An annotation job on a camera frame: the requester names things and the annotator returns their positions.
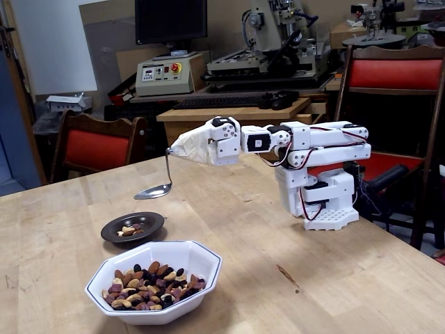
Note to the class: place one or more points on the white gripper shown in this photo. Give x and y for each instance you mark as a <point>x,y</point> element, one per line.
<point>222,146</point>

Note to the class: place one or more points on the bent metal spoon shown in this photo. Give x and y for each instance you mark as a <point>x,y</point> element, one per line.
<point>154,192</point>

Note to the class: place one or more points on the white octagonal bowl blue rim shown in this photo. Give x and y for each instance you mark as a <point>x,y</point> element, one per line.
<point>194,254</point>

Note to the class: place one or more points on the scooped nuts portion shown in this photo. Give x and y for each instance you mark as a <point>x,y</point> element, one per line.
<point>128,231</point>

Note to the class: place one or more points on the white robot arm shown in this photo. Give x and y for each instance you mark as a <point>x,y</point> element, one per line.
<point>339,188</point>

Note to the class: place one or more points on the wooden workbench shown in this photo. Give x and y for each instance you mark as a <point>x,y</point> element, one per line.
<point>194,128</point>

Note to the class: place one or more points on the black keyboard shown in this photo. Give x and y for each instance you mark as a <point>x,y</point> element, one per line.
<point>215,102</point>

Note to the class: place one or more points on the beige masking tape wrap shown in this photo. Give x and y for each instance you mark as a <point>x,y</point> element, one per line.
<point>191,146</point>

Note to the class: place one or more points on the black plastic device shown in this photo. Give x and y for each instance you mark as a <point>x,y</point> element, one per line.
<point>267,99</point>

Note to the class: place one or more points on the black computer mouse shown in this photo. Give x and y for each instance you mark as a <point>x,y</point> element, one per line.
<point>281,104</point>

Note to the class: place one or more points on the beige control box red button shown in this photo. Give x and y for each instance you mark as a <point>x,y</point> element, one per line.
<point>163,83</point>

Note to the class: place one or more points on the dark brown saucer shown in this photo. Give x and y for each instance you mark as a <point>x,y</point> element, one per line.
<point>149,222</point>

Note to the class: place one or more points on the beige milling machine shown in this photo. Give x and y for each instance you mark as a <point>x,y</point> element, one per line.
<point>267,21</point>

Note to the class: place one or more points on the black computer monitor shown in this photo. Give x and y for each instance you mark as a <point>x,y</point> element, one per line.
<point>170,21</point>

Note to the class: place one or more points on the small wooden chair red cushion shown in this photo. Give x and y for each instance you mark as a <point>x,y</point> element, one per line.
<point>97,148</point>

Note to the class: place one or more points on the robot circuit board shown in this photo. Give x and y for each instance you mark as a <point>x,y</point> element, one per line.
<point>358,170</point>

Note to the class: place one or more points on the brown cardboard box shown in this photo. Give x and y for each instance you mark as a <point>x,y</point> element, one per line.
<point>339,35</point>

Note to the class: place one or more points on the grey fibreboard panel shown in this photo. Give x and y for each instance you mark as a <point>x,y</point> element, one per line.
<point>104,41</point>

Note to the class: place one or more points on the white model house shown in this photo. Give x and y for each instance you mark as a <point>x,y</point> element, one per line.
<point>66,102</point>

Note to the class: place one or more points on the black cylinder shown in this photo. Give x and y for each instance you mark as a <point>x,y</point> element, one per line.
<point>389,177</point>

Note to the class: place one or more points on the mixed nuts and raisins pile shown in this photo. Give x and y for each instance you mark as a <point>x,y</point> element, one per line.
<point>153,288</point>

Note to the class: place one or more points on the round table scroll saw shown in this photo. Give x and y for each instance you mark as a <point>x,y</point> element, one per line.
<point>375,40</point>

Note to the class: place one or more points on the large wooden chair red cushion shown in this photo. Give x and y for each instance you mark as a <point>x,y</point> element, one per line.
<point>393,73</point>

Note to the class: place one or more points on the blue door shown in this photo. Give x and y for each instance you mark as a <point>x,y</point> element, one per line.
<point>14,139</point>

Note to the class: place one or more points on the red fabric item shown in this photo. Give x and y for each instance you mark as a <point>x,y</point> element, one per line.
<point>441,257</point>

